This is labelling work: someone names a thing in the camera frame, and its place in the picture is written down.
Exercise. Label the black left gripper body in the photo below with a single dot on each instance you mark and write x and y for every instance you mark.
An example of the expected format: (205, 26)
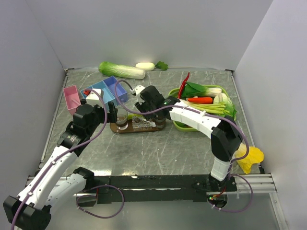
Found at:
(99, 115)

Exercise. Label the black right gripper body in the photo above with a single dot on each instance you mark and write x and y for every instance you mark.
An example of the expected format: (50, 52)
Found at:
(145, 108)

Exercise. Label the dark glass cup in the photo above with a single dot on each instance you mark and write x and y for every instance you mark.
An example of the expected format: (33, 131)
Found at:
(159, 122)

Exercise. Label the clear textured plastic holder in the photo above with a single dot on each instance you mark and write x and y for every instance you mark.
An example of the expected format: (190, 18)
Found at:
(139, 124)

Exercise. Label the frosted clear glass cup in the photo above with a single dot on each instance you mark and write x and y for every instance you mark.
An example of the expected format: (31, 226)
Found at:
(122, 119)

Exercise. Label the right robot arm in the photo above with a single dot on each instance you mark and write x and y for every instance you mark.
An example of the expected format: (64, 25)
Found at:
(225, 135)

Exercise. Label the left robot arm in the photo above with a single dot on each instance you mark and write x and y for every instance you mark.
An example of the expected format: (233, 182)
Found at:
(32, 208)

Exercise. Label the yellow cabbage by arm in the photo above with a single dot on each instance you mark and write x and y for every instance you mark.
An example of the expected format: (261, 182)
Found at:
(254, 156)

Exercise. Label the brown wooden tray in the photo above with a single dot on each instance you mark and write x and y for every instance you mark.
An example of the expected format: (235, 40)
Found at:
(129, 129)

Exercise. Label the purple drawer box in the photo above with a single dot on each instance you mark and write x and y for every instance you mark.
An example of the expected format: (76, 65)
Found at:
(121, 92)

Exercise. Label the teal drawer box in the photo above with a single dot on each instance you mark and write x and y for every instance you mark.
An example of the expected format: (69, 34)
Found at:
(106, 106)

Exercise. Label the pink drawer box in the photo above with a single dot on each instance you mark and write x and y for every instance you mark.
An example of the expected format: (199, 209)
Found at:
(72, 98)

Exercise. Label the white daikon radish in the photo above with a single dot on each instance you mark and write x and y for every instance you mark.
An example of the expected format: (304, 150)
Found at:
(149, 66)

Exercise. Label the red chili pepper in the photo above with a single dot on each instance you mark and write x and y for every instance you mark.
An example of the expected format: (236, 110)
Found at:
(183, 85)

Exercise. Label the green plastic vegetable basket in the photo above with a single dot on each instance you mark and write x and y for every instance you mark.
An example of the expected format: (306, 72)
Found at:
(180, 126)

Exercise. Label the bok choy in basket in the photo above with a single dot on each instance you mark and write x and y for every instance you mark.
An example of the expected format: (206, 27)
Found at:
(192, 89)

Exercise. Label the napa cabbage on table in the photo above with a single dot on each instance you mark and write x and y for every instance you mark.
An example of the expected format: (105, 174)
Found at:
(123, 71)

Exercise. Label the orange carrot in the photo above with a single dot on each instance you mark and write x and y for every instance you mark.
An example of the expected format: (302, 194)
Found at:
(200, 100)

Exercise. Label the white celery stalk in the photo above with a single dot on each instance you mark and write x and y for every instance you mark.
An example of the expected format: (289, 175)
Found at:
(219, 109)

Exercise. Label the napa cabbage in basket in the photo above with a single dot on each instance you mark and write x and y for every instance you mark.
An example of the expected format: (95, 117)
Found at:
(225, 101)

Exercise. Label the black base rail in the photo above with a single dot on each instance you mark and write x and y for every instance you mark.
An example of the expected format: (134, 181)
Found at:
(145, 188)

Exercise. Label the aluminium frame rail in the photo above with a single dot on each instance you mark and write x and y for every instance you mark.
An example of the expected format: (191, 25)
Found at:
(252, 184)

